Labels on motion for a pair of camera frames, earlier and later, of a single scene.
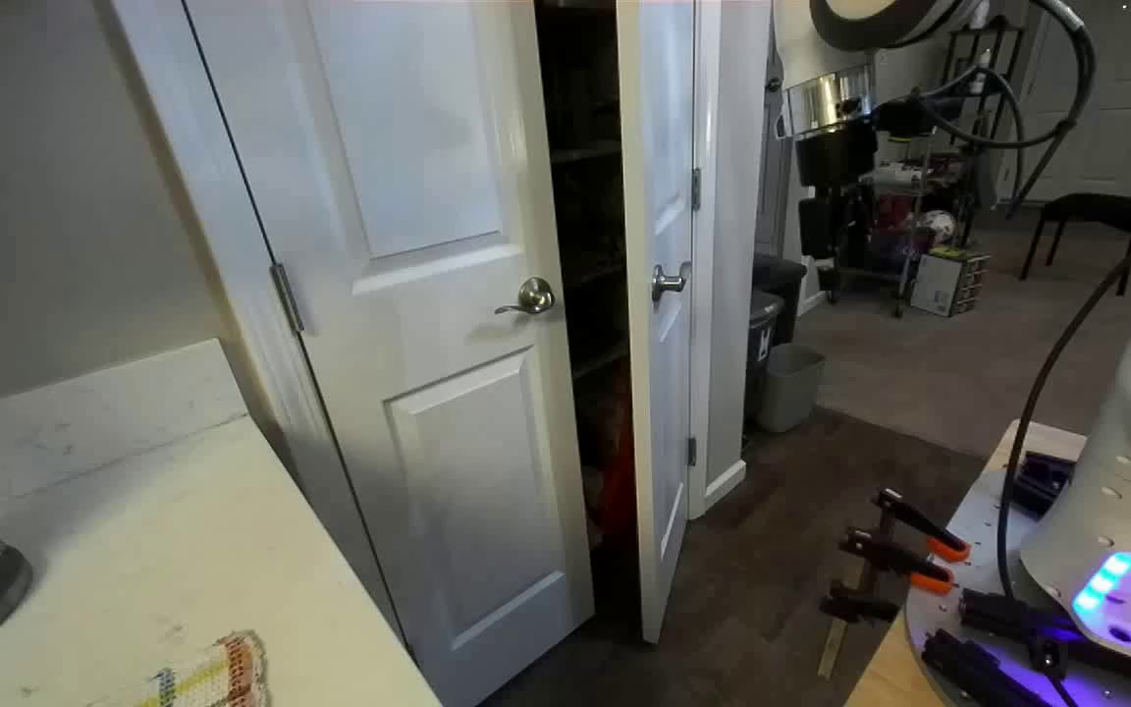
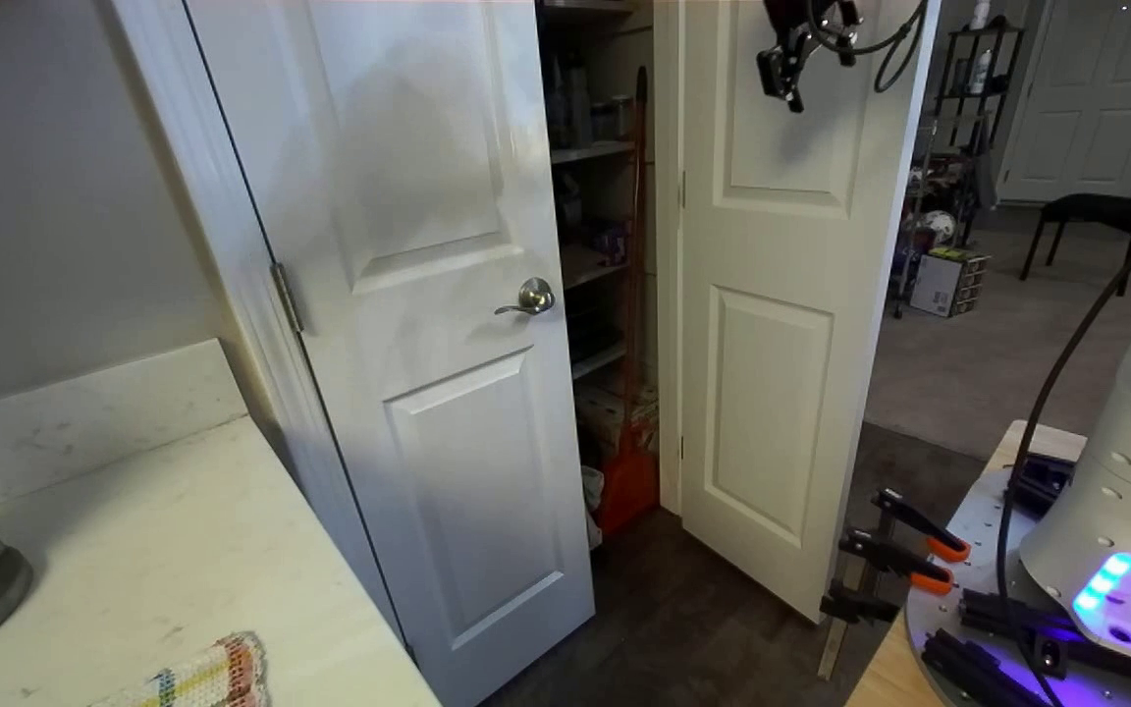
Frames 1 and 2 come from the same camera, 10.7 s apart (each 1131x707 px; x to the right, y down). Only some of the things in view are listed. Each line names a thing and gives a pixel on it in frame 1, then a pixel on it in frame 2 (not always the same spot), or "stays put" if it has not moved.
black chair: (1118, 212) stays put
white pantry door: (656, 176) to (795, 227)
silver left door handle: (531, 297) stays put
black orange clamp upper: (922, 523) stays put
